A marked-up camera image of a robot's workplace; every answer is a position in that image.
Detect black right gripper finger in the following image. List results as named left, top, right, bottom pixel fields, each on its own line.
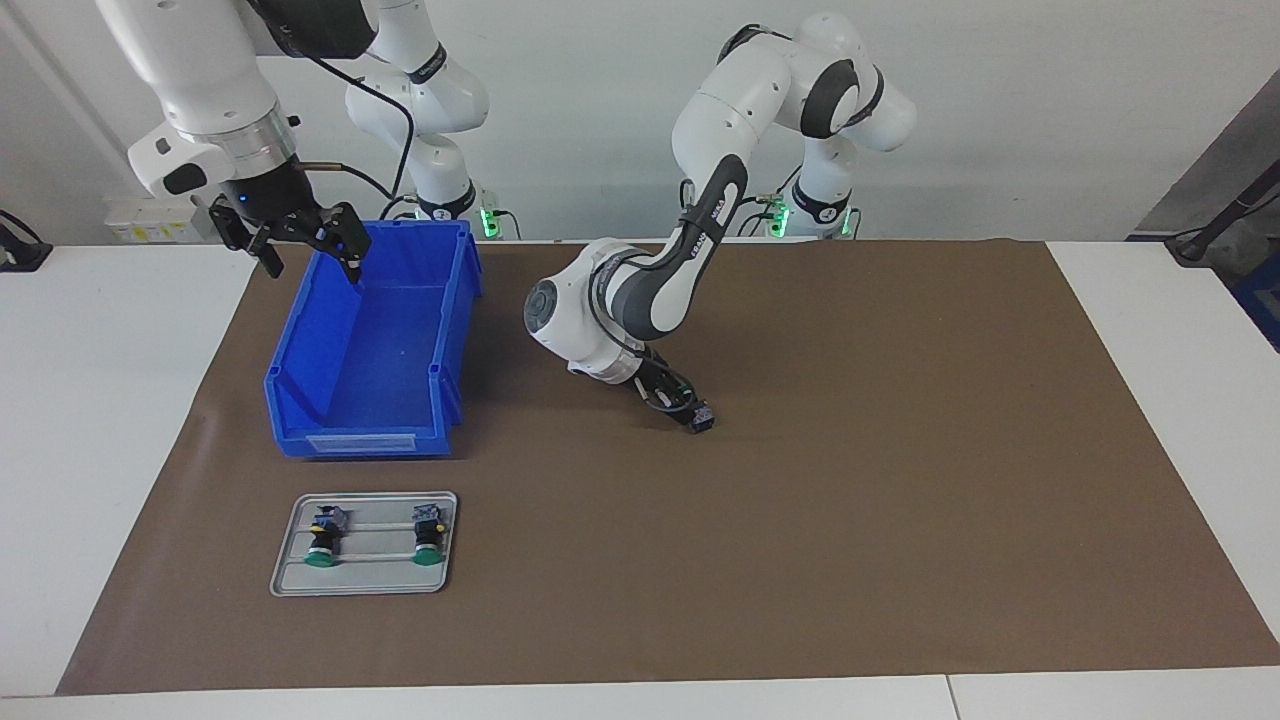
left=208, top=200, right=286, bottom=280
left=320, top=203, right=373, bottom=286

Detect blue plastic storage bin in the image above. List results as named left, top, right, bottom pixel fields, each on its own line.
left=263, top=219, right=484, bottom=460

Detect brown table mat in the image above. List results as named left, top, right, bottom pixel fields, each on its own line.
left=55, top=240, right=1280, bottom=696

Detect grey metal tray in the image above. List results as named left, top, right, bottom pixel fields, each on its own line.
left=269, top=490, right=459, bottom=598

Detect black pole stand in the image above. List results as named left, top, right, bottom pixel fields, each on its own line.
left=1165, top=160, right=1280, bottom=266

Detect blue crate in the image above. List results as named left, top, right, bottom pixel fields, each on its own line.
left=1232, top=270, right=1280, bottom=353

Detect white wall socket box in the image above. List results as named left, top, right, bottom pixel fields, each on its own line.
left=104, top=193, right=216, bottom=244

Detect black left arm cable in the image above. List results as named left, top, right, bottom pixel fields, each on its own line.
left=588, top=175, right=701, bottom=413

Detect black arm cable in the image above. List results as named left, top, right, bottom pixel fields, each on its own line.
left=588, top=175, right=701, bottom=413
left=300, top=55, right=416, bottom=201

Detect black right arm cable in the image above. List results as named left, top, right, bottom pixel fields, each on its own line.
left=300, top=55, right=416, bottom=201

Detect black clamp mount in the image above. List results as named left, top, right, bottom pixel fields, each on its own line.
left=0, top=208, right=53, bottom=273

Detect black base power cable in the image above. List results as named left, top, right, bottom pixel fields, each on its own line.
left=740, top=165, right=803, bottom=238

